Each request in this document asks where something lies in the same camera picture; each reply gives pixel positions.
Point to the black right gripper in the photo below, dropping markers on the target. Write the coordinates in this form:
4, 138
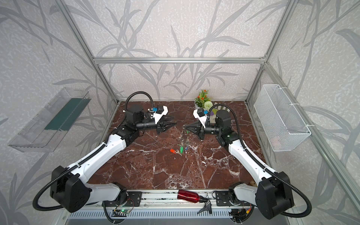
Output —
200, 131

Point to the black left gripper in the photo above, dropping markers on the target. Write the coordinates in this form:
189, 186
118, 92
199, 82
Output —
160, 125

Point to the red tag key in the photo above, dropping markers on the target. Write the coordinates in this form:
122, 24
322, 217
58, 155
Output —
175, 151

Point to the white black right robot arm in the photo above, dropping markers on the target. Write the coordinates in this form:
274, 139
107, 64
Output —
270, 195

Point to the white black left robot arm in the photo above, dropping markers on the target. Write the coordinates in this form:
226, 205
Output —
72, 190

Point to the white flower pot with plant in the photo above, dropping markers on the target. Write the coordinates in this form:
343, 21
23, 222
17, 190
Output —
203, 101

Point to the red spray bottle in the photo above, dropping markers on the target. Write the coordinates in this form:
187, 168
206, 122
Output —
191, 196

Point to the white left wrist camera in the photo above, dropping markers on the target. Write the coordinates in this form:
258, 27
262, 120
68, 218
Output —
158, 112

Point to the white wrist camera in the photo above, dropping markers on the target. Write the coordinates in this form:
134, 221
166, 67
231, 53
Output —
158, 112
203, 116

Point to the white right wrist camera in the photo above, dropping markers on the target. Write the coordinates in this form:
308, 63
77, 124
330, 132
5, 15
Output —
203, 116

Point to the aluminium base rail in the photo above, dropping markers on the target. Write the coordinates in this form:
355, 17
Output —
164, 204

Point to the white wire mesh basket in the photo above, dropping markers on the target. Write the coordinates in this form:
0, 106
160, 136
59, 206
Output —
281, 121

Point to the clear plastic wall shelf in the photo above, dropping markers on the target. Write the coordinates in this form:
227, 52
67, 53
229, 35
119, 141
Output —
48, 128

